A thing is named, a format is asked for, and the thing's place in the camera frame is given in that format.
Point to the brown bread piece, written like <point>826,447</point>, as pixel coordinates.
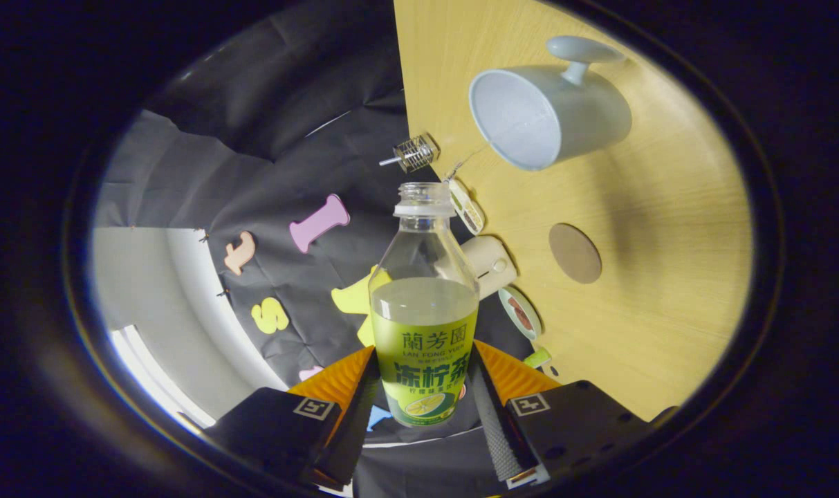
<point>516,307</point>
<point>526,322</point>

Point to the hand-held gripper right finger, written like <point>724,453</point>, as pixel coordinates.
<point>492,422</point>

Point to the small white green bottle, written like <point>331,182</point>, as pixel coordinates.
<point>538,357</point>

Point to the clear juice bottle green label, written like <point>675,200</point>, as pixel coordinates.
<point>422,353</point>

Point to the wooden table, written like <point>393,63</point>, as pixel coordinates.
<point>654,311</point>

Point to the white divided snack tray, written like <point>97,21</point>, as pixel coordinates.
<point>469,211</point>

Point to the white toaster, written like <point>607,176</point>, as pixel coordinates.
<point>492,266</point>

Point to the white cup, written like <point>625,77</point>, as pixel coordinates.
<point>585,117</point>

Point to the pale green plate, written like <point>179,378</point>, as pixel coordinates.
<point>508,299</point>

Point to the white straw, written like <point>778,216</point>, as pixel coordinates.
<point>389,161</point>

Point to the round brown coaster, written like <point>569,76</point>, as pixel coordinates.
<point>575,252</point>

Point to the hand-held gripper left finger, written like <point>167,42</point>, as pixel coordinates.
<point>357,429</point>

